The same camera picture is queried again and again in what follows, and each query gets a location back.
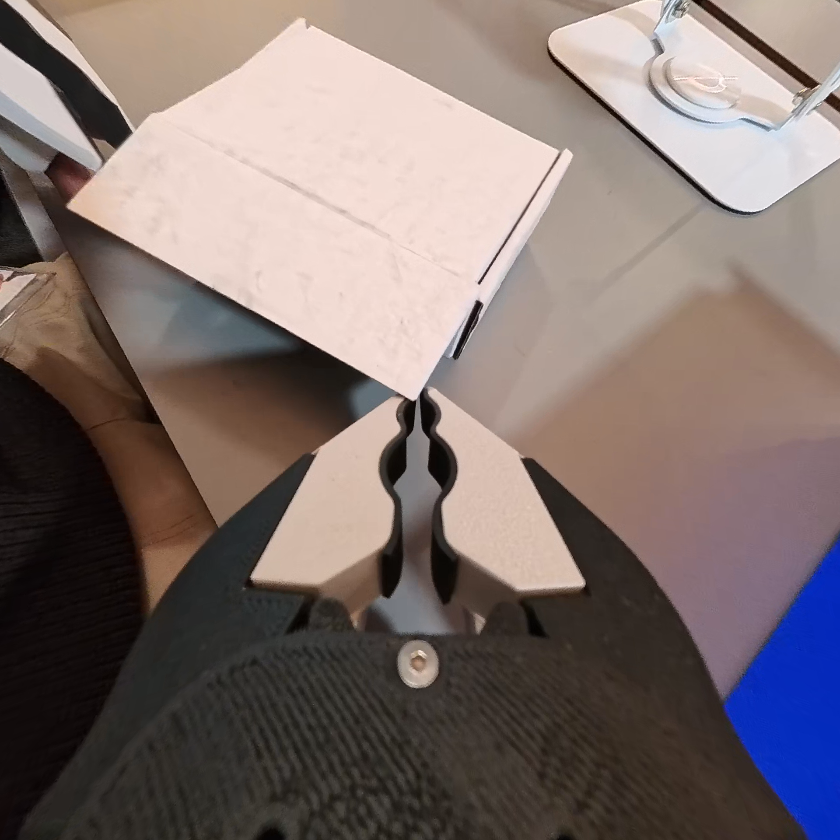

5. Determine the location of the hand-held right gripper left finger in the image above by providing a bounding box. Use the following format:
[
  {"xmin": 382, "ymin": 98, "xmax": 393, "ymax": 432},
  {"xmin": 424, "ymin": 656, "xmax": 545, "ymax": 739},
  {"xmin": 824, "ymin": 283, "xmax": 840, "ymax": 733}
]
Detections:
[{"xmin": 249, "ymin": 394, "xmax": 417, "ymax": 616}]

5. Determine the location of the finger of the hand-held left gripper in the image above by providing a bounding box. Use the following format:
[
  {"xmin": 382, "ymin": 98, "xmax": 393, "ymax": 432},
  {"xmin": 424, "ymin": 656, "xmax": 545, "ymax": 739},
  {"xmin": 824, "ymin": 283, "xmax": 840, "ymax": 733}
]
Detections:
[
  {"xmin": 0, "ymin": 0, "xmax": 133, "ymax": 144},
  {"xmin": 0, "ymin": 29, "xmax": 107, "ymax": 174}
]

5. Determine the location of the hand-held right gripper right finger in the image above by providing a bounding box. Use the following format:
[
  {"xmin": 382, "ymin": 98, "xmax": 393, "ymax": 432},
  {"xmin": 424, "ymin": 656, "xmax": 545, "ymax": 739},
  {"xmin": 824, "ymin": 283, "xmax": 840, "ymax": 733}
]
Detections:
[{"xmin": 420, "ymin": 387, "xmax": 587, "ymax": 618}]

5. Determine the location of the white cardboard box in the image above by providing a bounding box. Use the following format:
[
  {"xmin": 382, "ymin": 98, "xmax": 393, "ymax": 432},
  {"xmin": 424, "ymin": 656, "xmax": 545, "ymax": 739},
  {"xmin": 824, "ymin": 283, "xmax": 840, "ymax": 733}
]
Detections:
[{"xmin": 66, "ymin": 18, "xmax": 573, "ymax": 401}]

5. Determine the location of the blue plastic bin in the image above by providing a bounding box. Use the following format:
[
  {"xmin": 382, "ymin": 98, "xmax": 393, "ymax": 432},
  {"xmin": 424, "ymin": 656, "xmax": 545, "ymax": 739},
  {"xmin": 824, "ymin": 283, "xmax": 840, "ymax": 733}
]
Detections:
[{"xmin": 722, "ymin": 535, "xmax": 840, "ymax": 840}]

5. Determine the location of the grey desk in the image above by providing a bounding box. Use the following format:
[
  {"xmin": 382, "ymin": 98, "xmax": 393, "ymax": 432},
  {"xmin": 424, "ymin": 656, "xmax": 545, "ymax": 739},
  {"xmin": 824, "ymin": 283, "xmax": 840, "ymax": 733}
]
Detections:
[{"xmin": 52, "ymin": 0, "xmax": 840, "ymax": 703}]

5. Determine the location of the person's left hand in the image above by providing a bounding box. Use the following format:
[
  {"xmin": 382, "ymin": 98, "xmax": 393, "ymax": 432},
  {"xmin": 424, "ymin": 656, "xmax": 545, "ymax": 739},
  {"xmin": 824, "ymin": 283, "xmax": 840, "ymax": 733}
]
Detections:
[{"xmin": 47, "ymin": 159, "xmax": 94, "ymax": 199}]

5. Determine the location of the white stand base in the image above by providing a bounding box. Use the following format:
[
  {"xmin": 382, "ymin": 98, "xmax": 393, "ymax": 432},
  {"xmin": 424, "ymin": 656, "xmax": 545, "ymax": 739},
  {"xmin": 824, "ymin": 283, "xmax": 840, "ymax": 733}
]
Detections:
[{"xmin": 548, "ymin": 0, "xmax": 840, "ymax": 214}]

